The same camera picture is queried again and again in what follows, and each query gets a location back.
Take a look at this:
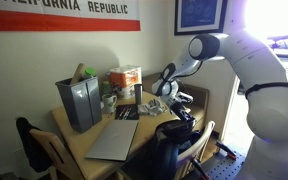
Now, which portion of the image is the brown cardboard tube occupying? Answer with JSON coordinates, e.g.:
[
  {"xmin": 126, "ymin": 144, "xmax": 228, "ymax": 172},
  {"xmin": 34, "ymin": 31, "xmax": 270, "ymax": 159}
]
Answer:
[{"xmin": 70, "ymin": 63, "xmax": 88, "ymax": 85}]

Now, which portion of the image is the gray plastic bin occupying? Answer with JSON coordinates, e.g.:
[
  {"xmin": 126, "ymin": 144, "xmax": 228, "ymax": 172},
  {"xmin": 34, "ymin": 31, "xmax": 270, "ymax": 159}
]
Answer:
[{"xmin": 55, "ymin": 76, "xmax": 103, "ymax": 134}]

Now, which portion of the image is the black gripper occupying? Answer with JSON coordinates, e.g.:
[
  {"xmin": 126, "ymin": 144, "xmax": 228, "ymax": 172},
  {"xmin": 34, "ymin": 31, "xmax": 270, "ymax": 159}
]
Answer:
[{"xmin": 170, "ymin": 101, "xmax": 197, "ymax": 128}]

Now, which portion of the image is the crumpled white cloth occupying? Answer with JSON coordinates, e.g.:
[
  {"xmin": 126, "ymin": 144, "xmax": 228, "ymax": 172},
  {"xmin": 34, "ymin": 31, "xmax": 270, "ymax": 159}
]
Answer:
[{"xmin": 137, "ymin": 98, "xmax": 168, "ymax": 117}]

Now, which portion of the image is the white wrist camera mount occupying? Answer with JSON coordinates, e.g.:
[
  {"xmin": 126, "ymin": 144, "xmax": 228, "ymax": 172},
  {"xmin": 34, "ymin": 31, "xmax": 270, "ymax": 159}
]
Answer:
[{"xmin": 175, "ymin": 92, "xmax": 194, "ymax": 104}]

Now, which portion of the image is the red black clamp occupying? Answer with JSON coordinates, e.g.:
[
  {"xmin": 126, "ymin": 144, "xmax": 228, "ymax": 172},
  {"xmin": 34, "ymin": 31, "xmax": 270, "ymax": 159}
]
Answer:
[
  {"xmin": 215, "ymin": 139, "xmax": 238, "ymax": 161},
  {"xmin": 189, "ymin": 157, "xmax": 212, "ymax": 180}
]

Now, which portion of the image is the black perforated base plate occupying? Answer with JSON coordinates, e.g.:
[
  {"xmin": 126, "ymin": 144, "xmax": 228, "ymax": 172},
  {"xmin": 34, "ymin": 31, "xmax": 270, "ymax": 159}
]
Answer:
[{"xmin": 203, "ymin": 149, "xmax": 247, "ymax": 180}]

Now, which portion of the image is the brown couch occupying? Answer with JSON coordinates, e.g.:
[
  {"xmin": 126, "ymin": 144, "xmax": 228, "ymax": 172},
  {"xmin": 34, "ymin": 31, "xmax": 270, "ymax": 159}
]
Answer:
[{"xmin": 142, "ymin": 72, "xmax": 210, "ymax": 133}]

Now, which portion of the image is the silver laptop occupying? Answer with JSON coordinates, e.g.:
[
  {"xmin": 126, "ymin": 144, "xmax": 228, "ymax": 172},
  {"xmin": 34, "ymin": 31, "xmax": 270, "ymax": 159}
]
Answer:
[{"xmin": 84, "ymin": 119, "xmax": 140, "ymax": 163}]

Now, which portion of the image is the small green bottle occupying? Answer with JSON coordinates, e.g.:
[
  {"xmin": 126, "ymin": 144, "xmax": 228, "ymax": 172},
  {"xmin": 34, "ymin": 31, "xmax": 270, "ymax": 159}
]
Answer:
[{"xmin": 100, "ymin": 80, "xmax": 112, "ymax": 98}]

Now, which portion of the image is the steel tumbler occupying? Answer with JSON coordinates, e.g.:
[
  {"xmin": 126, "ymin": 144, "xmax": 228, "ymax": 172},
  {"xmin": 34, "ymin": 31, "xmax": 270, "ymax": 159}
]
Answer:
[{"xmin": 133, "ymin": 83, "xmax": 144, "ymax": 106}]

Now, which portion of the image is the framed blue poster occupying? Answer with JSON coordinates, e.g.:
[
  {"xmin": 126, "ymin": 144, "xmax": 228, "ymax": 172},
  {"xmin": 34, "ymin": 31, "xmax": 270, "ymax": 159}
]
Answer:
[{"xmin": 174, "ymin": 0, "xmax": 229, "ymax": 36}]

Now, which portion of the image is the black pen pouch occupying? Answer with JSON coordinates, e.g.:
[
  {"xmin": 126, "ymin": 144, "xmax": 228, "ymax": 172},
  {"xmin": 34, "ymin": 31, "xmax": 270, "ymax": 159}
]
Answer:
[{"xmin": 114, "ymin": 103, "xmax": 140, "ymax": 121}]

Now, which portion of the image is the California Republic flag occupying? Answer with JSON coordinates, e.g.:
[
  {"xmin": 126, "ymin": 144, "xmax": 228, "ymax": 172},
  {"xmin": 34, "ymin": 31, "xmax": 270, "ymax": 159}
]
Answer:
[{"xmin": 0, "ymin": 0, "xmax": 142, "ymax": 33}]

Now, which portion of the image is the light wooden chair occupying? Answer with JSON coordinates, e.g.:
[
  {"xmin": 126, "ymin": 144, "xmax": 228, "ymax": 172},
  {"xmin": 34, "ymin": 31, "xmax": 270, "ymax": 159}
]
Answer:
[{"xmin": 175, "ymin": 120, "xmax": 216, "ymax": 180}]

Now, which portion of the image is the orange paper towel pack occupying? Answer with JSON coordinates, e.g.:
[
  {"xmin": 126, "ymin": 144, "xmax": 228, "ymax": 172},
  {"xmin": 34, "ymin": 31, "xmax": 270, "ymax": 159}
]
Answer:
[{"xmin": 109, "ymin": 65, "xmax": 143, "ymax": 100}]

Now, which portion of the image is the green capped bottle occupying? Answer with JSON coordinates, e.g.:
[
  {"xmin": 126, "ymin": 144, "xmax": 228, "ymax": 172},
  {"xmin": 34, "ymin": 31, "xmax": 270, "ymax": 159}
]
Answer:
[{"xmin": 83, "ymin": 67, "xmax": 98, "ymax": 81}]

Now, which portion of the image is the black jacket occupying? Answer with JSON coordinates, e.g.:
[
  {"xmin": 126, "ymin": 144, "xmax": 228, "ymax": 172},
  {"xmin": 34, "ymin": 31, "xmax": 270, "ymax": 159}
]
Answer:
[{"xmin": 15, "ymin": 116, "xmax": 53, "ymax": 173}]

